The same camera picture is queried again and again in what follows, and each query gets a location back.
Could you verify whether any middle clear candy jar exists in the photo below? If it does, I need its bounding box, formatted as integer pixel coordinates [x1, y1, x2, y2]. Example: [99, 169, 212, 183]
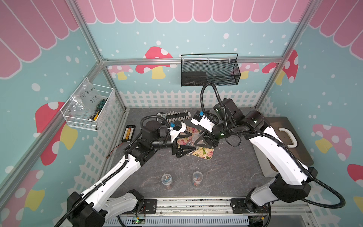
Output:
[192, 171, 203, 187]

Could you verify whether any floral rectangular tray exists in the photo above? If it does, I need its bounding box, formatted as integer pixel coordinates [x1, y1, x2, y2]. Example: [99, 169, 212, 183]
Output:
[177, 126, 214, 160]

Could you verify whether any black socket holder rail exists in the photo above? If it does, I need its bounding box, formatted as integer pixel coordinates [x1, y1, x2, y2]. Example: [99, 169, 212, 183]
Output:
[157, 111, 191, 123]

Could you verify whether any black parallel charging board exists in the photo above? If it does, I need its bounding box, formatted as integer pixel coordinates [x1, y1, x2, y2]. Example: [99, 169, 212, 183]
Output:
[122, 125, 136, 142]

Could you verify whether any green tool in basket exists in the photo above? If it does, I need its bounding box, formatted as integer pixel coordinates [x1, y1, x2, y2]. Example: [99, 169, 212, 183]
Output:
[88, 99, 106, 121]

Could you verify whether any left clear candy jar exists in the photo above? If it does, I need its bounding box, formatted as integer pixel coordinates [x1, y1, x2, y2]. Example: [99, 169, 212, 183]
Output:
[161, 174, 173, 190]

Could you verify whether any brown plastic toolbox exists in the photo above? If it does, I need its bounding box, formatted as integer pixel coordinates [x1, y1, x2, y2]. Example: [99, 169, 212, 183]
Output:
[253, 116, 314, 178]

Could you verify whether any black wire mesh basket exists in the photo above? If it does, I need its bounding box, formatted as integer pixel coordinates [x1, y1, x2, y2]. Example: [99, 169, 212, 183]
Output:
[180, 53, 241, 86]

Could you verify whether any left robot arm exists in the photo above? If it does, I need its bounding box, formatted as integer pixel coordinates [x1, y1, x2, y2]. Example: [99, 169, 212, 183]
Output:
[55, 115, 195, 227]

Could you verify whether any white wire basket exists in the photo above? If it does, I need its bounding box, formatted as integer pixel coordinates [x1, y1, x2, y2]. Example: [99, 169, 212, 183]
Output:
[60, 78, 115, 131]

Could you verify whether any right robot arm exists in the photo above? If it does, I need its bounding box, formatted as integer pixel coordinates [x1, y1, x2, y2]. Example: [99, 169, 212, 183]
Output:
[192, 82, 346, 212]

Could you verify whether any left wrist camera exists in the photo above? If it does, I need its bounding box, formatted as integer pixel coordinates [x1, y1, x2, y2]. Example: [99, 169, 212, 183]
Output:
[169, 121, 186, 142]

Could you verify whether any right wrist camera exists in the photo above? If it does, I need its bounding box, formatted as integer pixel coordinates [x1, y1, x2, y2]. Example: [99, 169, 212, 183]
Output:
[191, 111, 215, 132]

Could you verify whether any clear plastic zip bag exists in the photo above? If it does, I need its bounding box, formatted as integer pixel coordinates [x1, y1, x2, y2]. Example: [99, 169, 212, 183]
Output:
[68, 79, 106, 119]

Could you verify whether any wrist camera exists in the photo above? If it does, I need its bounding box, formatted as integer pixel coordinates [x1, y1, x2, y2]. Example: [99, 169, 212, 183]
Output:
[169, 121, 186, 142]
[191, 111, 215, 132]

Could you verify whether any black box in basket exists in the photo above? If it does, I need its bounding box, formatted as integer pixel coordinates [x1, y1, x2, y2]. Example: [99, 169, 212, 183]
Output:
[181, 72, 207, 87]

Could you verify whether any clear candy jar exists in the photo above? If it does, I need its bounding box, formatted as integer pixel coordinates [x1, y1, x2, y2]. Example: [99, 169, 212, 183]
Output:
[192, 171, 203, 187]
[161, 174, 173, 190]

